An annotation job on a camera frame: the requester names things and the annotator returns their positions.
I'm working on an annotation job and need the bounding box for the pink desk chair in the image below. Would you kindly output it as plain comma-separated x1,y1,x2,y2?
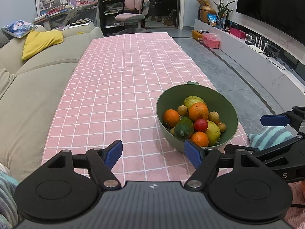
112,0,150,35

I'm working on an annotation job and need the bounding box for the person's striped left leg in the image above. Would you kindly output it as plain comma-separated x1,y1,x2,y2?
0,163,21,229

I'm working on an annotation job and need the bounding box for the beige cushion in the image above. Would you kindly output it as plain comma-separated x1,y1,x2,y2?
0,62,17,98

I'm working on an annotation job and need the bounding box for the pink plastic box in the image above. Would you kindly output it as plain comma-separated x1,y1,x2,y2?
202,33,220,49

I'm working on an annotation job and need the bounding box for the orange mandarin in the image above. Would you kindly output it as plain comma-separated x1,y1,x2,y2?
190,131,209,148
188,102,209,122
163,109,181,128

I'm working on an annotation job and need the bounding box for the large green pear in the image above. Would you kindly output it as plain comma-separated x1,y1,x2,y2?
183,96,207,111

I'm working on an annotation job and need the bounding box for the white television cabinet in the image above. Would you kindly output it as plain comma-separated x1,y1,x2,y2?
194,19,305,127

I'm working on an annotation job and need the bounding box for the green potted plant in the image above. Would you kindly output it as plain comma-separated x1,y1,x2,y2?
213,0,236,22

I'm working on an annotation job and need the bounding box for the red cherry tomato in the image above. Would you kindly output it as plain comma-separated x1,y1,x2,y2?
194,119,208,132

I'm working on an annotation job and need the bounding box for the magenta box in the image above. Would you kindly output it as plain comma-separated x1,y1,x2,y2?
230,27,246,39

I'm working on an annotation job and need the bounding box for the cluttered folding desk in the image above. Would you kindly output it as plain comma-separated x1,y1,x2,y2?
35,1,98,30

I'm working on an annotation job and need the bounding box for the pink checked tablecloth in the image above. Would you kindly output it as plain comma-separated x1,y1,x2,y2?
41,33,249,183

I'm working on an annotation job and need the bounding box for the dark book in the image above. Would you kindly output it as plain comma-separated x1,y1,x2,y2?
71,18,91,25

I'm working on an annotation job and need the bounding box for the stack of books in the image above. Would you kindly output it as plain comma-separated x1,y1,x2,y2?
35,5,72,21

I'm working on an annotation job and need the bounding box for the blue snack bag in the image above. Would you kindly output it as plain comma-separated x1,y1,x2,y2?
207,14,218,27

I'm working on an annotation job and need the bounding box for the person's striped leg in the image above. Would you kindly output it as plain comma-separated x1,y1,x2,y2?
247,126,294,151
0,163,21,229

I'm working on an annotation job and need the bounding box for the green plastic colander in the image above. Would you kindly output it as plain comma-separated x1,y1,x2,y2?
156,81,239,153

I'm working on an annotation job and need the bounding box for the gold vase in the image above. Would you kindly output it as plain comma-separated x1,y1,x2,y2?
200,5,216,24

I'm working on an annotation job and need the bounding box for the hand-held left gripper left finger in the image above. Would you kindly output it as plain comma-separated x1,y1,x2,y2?
39,139,121,189

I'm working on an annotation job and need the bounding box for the black shelf unit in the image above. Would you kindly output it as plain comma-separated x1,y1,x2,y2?
100,0,125,29

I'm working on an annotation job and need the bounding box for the white router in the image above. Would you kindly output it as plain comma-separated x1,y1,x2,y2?
254,37,269,51

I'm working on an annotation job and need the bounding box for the yellow-green pear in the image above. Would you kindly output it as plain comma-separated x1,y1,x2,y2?
205,120,221,146

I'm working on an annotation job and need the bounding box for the person's striped right leg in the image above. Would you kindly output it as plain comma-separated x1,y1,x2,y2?
247,126,294,151

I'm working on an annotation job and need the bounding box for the beige sofa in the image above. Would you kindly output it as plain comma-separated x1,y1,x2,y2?
0,25,104,182

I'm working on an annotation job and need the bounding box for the black television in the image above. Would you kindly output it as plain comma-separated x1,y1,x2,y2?
236,0,305,50

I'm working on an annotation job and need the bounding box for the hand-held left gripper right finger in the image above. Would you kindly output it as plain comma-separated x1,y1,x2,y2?
185,139,265,189

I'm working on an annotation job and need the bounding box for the yellow cushion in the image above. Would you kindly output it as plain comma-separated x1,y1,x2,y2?
22,30,64,60

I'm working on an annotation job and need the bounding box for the pink fluffy rug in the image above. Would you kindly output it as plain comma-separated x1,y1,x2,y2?
283,181,305,227

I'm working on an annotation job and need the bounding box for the grey woven cushion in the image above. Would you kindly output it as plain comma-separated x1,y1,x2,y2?
0,30,10,50

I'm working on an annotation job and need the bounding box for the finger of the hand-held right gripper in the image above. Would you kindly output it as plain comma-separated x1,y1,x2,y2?
224,135,305,164
261,106,305,134

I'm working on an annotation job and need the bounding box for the green cucumber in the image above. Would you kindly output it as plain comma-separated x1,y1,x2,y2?
174,117,194,141

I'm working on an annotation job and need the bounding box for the blue printed cushion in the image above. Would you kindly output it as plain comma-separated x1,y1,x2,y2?
1,20,38,39

